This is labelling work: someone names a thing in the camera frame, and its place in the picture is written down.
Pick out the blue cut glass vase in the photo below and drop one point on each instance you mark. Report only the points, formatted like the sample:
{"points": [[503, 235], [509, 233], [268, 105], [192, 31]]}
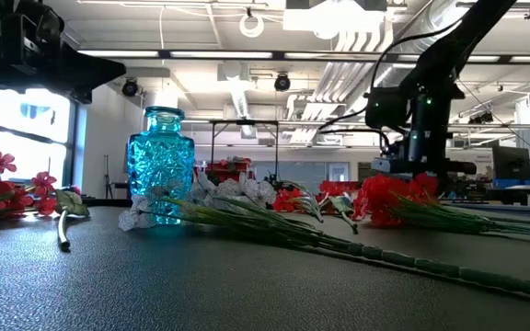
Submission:
{"points": [[161, 156]]}

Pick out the white blossom bunch long stem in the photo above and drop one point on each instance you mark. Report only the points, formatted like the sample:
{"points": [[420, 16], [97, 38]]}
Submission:
{"points": [[274, 230]]}

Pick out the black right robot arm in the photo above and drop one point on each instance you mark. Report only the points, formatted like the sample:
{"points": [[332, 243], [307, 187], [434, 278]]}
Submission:
{"points": [[453, 46]]}

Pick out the black ceiling spotlight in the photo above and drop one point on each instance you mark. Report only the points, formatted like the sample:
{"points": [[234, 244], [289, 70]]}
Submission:
{"points": [[282, 83], [130, 87]]}

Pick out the black track light cluster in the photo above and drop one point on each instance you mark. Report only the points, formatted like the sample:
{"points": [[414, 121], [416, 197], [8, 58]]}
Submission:
{"points": [[481, 118]]}

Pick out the blue storage bin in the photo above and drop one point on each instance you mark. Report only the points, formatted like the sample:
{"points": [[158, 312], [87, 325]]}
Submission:
{"points": [[506, 183]]}

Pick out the black computer monitor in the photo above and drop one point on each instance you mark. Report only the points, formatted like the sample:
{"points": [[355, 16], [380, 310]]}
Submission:
{"points": [[511, 163]]}

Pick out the thin black tripod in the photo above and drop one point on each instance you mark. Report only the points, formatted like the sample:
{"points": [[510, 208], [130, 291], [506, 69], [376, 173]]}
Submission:
{"points": [[107, 177]]}

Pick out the long ceiling light strip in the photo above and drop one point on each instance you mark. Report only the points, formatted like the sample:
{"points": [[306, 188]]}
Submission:
{"points": [[221, 54]]}

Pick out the red storage crate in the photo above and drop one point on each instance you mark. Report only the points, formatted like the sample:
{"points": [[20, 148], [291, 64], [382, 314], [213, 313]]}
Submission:
{"points": [[228, 172]]}

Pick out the white ceiling air unit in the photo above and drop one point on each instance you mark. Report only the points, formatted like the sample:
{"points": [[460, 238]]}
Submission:
{"points": [[334, 18]]}

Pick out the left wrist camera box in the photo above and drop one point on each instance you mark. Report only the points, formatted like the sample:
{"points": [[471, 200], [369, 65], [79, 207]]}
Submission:
{"points": [[35, 27]]}

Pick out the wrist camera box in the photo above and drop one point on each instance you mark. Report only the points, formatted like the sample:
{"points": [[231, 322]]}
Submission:
{"points": [[35, 27], [387, 108]]}

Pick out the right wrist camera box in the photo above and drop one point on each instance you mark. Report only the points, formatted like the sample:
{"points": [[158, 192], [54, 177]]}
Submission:
{"points": [[387, 108]]}

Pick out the black table frame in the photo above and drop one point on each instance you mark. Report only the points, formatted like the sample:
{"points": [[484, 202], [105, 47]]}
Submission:
{"points": [[104, 201]]}

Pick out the silver ventilation duct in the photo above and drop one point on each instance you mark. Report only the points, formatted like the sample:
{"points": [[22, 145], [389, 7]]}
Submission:
{"points": [[435, 18]]}

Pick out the black metal gantry frame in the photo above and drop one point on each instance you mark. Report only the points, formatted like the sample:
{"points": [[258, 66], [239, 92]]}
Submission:
{"points": [[244, 122]]}

